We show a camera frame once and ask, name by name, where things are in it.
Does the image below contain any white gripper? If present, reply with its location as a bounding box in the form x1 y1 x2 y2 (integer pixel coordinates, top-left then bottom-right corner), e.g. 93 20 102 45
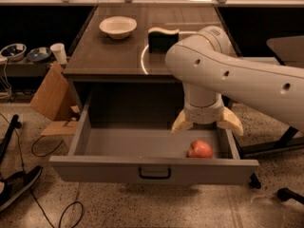
171 93 244 136

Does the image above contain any red apple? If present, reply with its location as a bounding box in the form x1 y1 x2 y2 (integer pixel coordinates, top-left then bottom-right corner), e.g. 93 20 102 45
187 140 213 158

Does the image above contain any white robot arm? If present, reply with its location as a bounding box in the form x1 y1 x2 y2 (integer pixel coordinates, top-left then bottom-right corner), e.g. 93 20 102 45
165 26 304 131

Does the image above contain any grey cabinet with counter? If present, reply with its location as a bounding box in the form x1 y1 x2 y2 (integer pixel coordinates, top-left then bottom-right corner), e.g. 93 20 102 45
62 3 247 116

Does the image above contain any grey open top drawer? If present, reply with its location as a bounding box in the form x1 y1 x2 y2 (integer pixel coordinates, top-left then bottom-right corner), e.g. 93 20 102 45
50 83 258 184

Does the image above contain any white bowl on counter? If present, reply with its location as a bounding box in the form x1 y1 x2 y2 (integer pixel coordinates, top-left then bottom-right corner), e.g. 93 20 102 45
99 16 137 40

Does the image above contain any black caster wheel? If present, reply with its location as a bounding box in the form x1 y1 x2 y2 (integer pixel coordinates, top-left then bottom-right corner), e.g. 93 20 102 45
250 174 261 189

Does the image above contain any brown cardboard box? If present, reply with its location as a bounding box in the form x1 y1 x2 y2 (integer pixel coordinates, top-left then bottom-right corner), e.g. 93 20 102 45
30 62 80 136

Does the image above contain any white paper cup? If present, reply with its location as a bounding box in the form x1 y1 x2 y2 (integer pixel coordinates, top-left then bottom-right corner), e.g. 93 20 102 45
50 43 67 65

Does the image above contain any blue bowl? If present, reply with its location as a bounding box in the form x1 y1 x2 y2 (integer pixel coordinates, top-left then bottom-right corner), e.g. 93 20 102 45
27 47 51 64
0 43 27 62

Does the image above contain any black stand leg left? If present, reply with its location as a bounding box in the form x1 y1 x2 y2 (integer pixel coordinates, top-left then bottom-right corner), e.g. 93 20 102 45
0 115 22 163

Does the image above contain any grey side shelf left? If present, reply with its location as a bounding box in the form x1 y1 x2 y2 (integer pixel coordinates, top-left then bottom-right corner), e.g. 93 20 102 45
0 59 55 78

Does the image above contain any black sneaker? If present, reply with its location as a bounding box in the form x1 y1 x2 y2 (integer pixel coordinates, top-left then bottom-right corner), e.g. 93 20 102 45
0 165 43 212

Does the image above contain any blue bowl far left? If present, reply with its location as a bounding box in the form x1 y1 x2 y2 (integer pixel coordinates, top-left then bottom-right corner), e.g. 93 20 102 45
0 43 27 62

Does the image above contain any black drawer handle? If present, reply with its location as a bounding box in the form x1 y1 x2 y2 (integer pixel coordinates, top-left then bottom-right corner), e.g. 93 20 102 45
138 167 172 181

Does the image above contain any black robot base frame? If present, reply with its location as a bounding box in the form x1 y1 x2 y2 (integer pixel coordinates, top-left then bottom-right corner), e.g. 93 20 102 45
235 126 304 159

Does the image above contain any black floor cable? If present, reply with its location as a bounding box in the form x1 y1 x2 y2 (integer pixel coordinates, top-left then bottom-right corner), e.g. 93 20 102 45
0 112 85 228

